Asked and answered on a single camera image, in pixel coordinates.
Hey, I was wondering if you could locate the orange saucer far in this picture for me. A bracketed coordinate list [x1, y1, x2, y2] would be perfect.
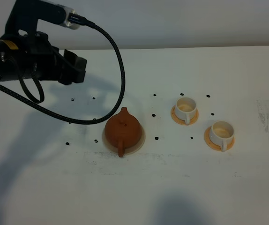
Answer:
[171, 106, 199, 126]

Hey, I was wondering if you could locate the white teacup far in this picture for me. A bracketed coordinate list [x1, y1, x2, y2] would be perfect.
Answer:
[174, 97, 197, 125]

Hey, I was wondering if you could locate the white teacup near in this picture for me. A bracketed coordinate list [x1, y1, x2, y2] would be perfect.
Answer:
[209, 120, 234, 152]

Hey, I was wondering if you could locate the beige round teapot coaster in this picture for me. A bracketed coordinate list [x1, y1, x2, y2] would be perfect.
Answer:
[102, 127, 146, 156]

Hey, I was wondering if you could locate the orange saucer near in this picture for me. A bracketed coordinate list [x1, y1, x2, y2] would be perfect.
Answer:
[204, 127, 235, 151]

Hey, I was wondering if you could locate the white teacup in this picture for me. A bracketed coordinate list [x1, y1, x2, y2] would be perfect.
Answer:
[174, 97, 197, 125]
[209, 120, 234, 152]

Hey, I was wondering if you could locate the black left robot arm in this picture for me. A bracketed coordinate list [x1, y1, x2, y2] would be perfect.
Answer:
[0, 32, 87, 85]

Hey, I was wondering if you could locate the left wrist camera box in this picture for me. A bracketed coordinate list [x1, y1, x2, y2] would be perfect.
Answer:
[1, 0, 80, 42]

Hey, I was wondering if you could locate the brown clay teapot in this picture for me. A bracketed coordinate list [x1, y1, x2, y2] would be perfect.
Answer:
[104, 107, 142, 158]

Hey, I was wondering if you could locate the orange saucer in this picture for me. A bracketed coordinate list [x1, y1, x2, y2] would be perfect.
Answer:
[171, 106, 199, 126]
[204, 127, 235, 151]

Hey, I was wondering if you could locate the black braided camera cable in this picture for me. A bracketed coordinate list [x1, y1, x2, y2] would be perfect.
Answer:
[0, 14, 126, 126]

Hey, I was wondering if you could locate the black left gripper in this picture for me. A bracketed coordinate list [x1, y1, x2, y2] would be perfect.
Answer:
[26, 31, 87, 85]

